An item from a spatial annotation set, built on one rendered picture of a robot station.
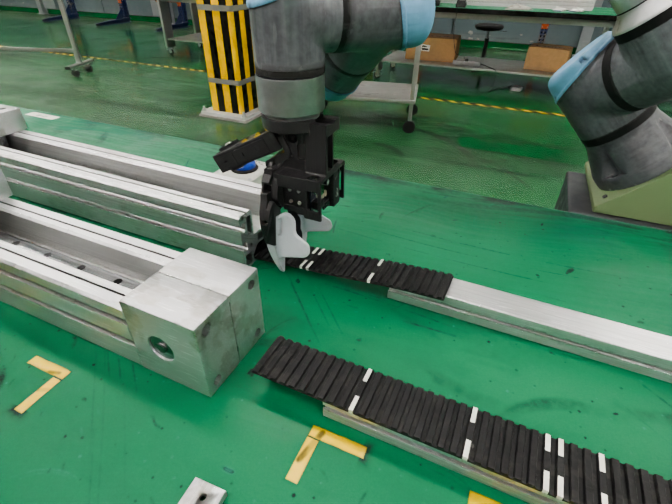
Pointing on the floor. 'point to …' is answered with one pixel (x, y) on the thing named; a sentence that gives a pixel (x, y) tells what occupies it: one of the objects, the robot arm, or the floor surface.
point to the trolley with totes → (392, 93)
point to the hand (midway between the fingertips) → (288, 251)
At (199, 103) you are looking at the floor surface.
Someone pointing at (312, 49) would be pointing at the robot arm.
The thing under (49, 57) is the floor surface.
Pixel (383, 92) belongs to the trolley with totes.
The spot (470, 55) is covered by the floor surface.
